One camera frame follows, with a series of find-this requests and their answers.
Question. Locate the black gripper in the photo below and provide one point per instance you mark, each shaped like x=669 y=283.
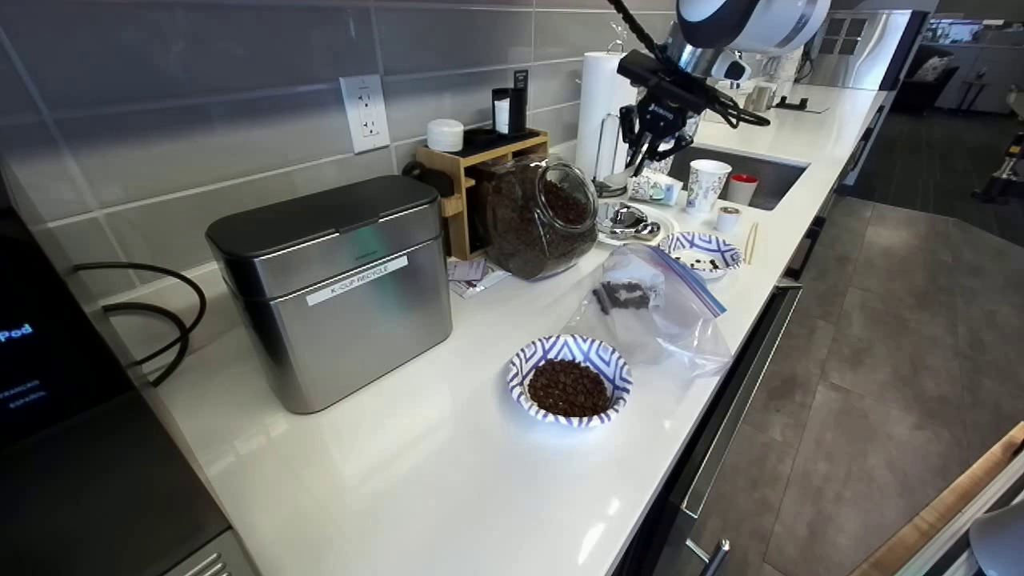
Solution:
x=665 y=98

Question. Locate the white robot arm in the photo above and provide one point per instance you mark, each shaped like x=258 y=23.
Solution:
x=745 y=21

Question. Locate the white bowl with metal cup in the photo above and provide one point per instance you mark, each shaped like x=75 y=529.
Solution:
x=641 y=237

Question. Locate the blue patterned bowl few beans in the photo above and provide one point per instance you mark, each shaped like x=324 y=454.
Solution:
x=702 y=258

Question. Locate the blue patterned bowl full of beans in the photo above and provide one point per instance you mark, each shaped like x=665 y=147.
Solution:
x=568 y=386

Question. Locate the tipped patterned paper cup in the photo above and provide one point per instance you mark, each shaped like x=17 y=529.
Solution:
x=658 y=189

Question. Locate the tall patterned paper cup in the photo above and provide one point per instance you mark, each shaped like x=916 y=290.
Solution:
x=709 y=182

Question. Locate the red lidded small cup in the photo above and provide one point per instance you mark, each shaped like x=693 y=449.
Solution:
x=743 y=188

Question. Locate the small coffee pod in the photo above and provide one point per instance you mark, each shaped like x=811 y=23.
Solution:
x=728 y=221

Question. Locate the glass jar of coffee beans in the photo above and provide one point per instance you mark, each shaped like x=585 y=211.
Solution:
x=531 y=220

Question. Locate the steel sink basin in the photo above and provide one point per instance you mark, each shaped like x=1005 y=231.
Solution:
x=780 y=177

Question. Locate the black bottle with white label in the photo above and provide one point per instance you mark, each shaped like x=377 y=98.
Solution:
x=499 y=112

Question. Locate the clear zip plastic bag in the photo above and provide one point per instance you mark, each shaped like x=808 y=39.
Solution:
x=660 y=315

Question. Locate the wooden countertop rack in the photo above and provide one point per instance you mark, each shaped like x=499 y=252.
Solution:
x=457 y=188

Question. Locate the small paper packets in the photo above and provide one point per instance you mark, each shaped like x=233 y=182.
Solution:
x=469 y=275

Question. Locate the stainless steel bin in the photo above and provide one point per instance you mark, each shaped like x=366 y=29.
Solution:
x=341 y=300

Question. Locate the wooden furniture edge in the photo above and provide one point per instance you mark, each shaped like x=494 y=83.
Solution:
x=939 y=499

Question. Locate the grey round object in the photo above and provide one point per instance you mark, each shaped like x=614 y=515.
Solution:
x=1004 y=544

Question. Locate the black kitchen appliance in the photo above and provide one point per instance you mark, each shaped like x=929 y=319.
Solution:
x=64 y=425

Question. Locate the white wall outlet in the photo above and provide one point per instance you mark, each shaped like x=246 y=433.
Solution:
x=366 y=112

